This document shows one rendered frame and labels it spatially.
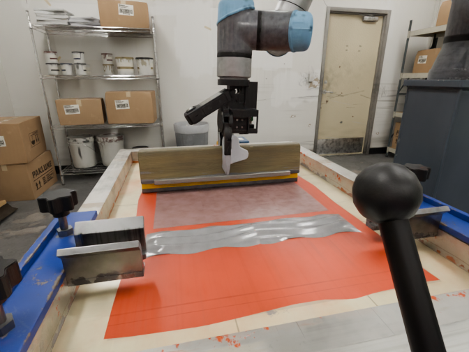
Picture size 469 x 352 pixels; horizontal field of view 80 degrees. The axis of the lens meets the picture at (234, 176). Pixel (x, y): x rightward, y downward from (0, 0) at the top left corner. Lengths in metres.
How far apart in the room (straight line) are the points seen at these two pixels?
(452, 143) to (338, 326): 0.63
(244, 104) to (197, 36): 3.44
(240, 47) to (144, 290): 0.47
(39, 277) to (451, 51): 0.91
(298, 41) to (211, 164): 0.31
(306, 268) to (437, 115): 0.57
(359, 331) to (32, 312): 0.29
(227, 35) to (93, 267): 0.47
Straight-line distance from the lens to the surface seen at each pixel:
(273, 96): 4.27
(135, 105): 3.56
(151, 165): 0.65
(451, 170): 0.87
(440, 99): 0.86
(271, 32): 0.62
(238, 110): 0.62
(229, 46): 0.62
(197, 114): 0.63
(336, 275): 0.42
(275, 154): 0.69
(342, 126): 4.93
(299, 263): 0.43
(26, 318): 0.34
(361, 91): 5.02
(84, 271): 0.38
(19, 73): 4.36
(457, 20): 0.91
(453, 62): 0.88
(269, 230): 0.49
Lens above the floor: 1.20
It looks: 19 degrees down
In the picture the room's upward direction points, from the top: straight up
